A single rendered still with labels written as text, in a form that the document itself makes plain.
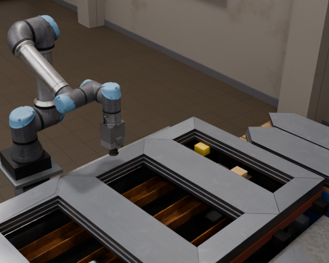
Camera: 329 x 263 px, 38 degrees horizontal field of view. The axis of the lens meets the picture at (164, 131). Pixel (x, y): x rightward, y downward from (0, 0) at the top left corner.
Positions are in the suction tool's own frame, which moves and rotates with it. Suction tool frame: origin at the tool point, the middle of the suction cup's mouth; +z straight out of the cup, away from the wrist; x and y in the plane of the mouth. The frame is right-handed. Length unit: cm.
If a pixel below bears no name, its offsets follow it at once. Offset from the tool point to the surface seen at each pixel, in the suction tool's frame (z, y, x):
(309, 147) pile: 5, 70, -57
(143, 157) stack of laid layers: 5.4, 12.5, -6.0
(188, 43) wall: 65, 282, 180
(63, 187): 3.7, -27.0, 0.4
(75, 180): 3.7, -20.6, 0.8
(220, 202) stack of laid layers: 5, 9, -50
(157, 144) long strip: 3.7, 23.1, -4.9
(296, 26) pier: 2, 227, 33
